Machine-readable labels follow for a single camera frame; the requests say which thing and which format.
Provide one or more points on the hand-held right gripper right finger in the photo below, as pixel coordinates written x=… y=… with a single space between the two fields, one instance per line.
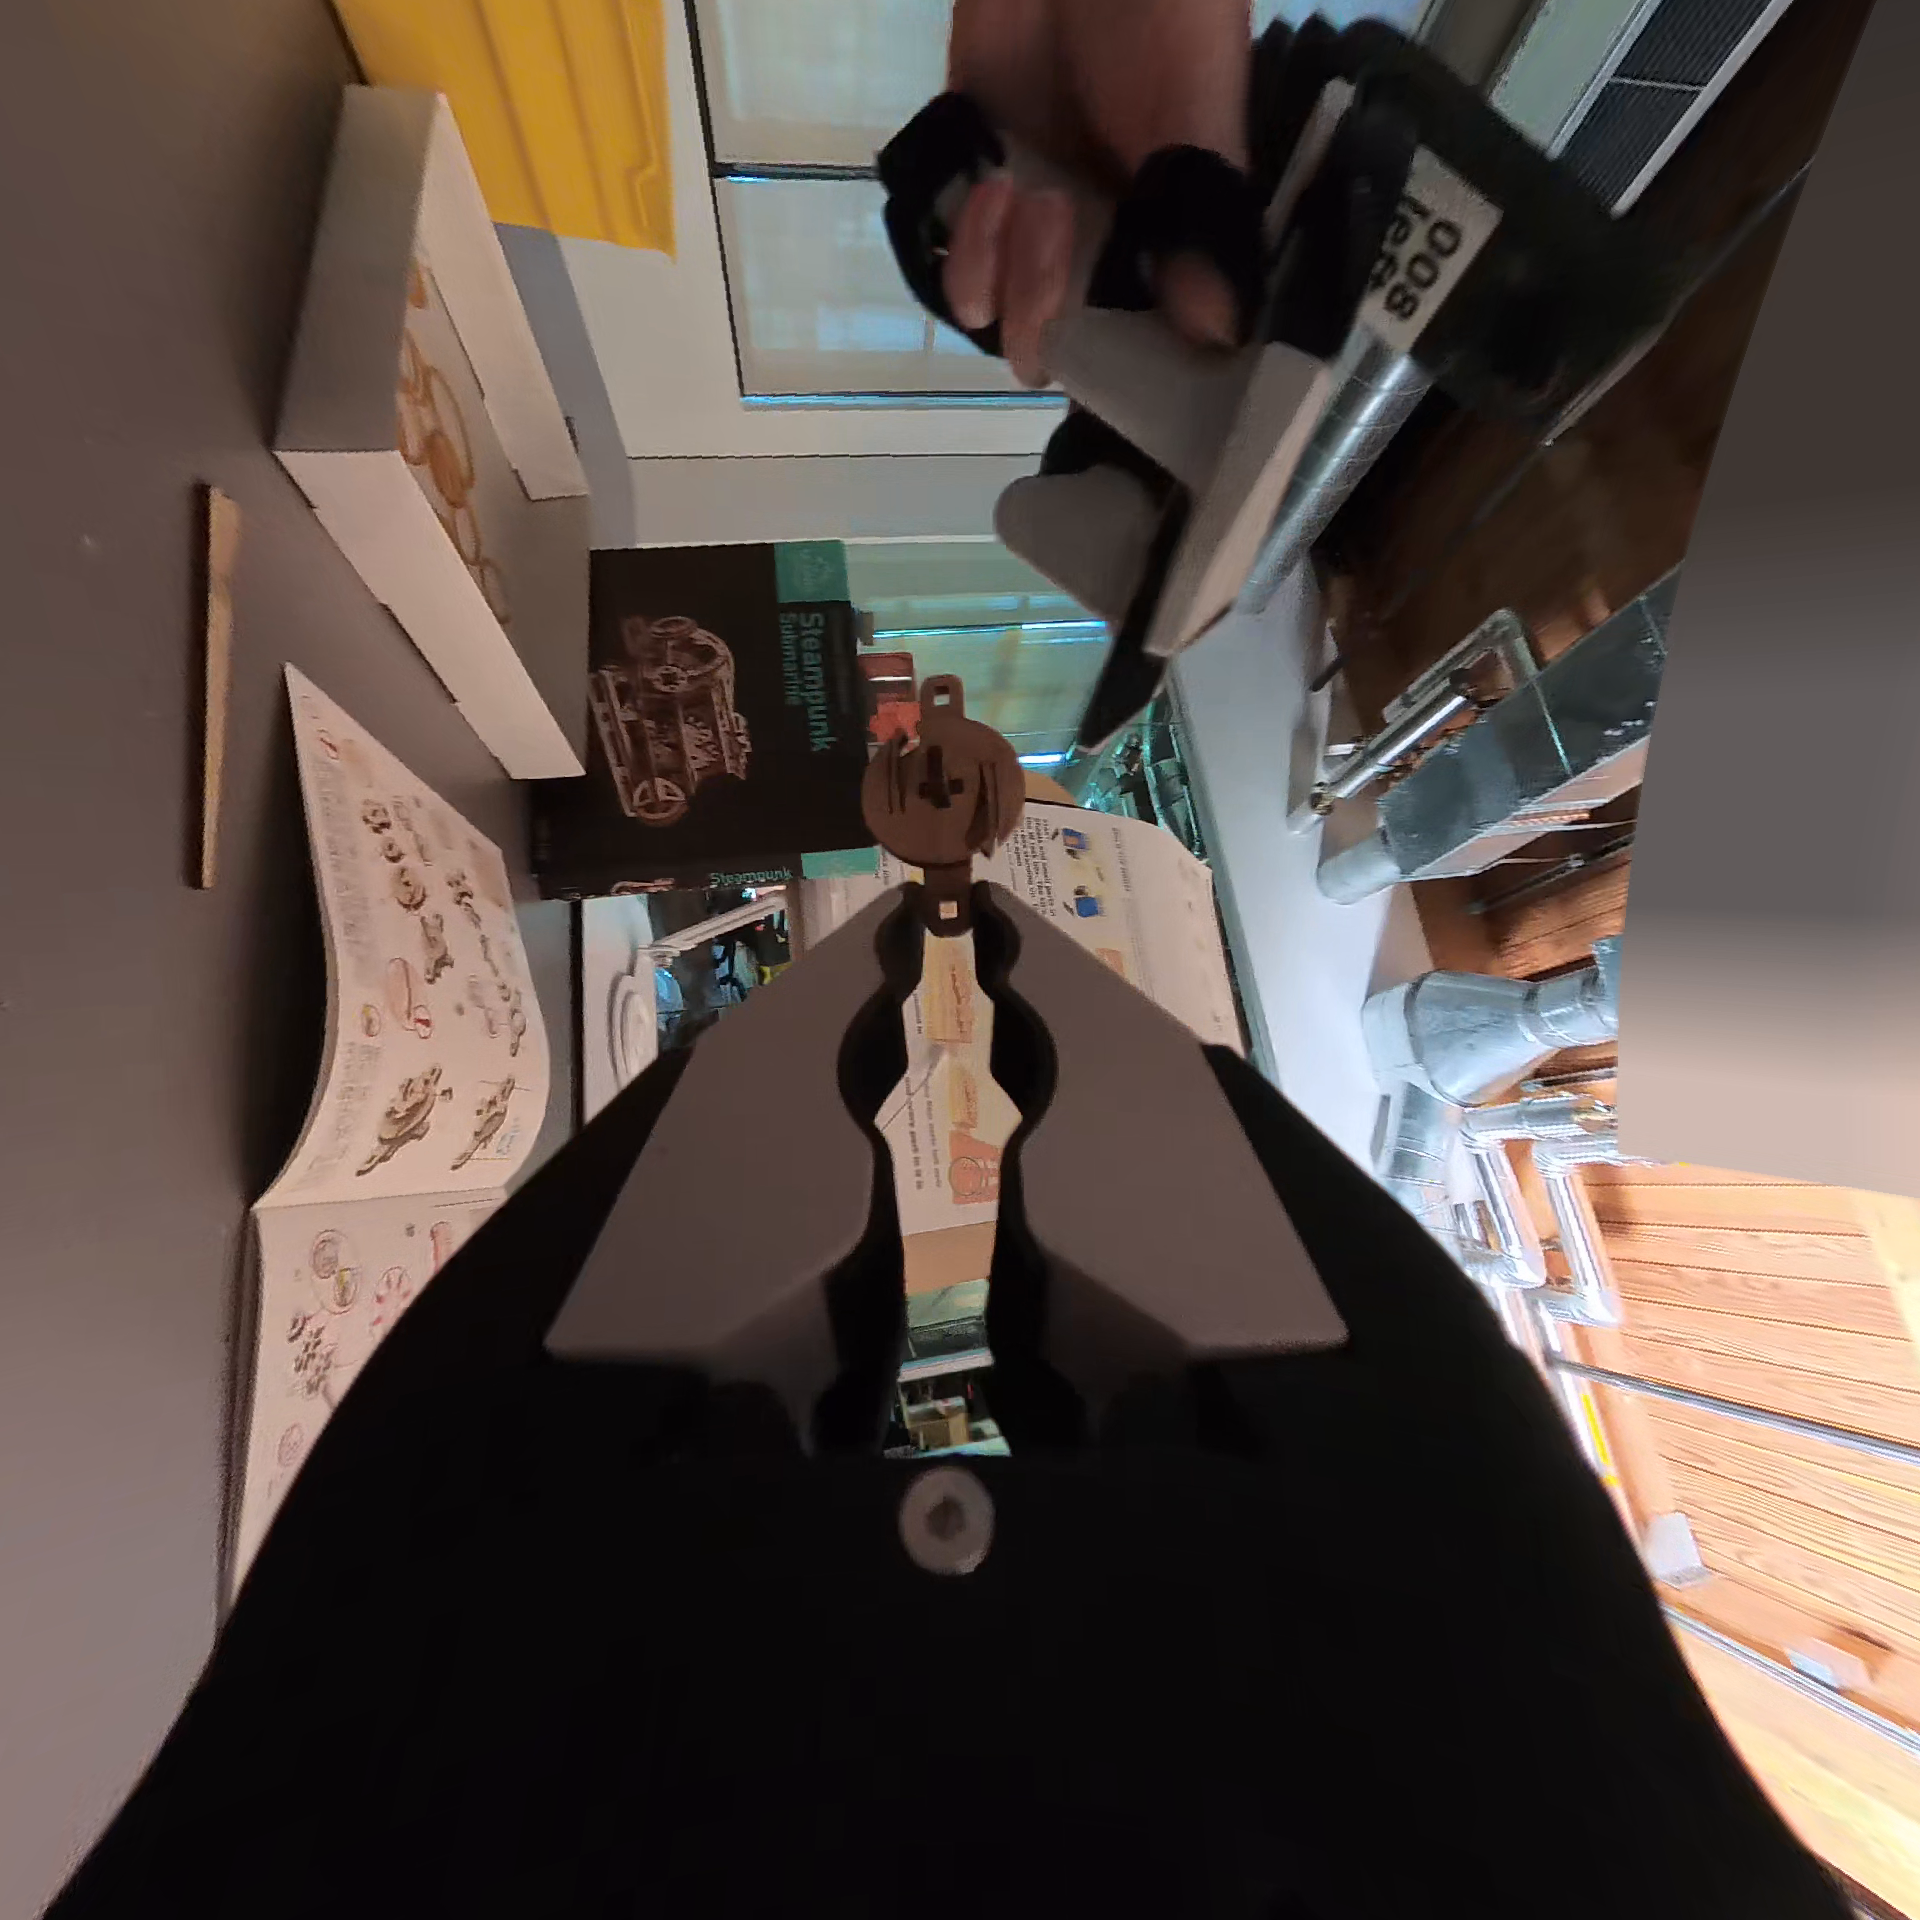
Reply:
x=1184 y=1201

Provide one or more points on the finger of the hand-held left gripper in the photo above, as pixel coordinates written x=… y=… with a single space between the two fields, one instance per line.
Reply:
x=1260 y=481

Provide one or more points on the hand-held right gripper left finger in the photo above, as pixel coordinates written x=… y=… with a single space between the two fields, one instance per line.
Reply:
x=705 y=1201

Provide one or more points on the small wooden gear piece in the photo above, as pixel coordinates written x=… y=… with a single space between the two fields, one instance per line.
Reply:
x=938 y=810

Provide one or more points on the wooden parts sheet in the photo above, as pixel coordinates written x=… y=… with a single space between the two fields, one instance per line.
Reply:
x=213 y=690

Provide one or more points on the person's left hand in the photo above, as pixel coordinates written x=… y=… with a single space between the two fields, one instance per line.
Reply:
x=1094 y=75

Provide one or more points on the ceiling air vent unit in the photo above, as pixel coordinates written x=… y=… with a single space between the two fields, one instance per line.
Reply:
x=1650 y=75

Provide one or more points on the printed instruction sign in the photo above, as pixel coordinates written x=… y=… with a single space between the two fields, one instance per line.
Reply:
x=1141 y=901

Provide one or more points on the instruction booklet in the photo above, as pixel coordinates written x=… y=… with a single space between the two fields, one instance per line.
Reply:
x=391 y=931

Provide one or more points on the black product box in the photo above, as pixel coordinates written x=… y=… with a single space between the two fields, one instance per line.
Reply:
x=674 y=721

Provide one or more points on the frosted glass window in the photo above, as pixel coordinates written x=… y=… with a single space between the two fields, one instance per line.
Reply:
x=811 y=284

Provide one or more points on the yellow plastic bin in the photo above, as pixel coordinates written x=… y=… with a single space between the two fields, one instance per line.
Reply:
x=525 y=105

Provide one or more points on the pile of rubber bands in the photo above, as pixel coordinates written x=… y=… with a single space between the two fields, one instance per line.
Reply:
x=434 y=421

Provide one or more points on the white cardboard box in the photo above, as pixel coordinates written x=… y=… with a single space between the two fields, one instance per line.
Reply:
x=339 y=300

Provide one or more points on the silver round ventilation duct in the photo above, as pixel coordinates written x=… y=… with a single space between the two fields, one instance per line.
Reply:
x=1471 y=1020
x=1334 y=464

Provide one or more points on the silver rectangular ventilation duct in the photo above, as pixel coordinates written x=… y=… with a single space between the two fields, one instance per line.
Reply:
x=1531 y=764

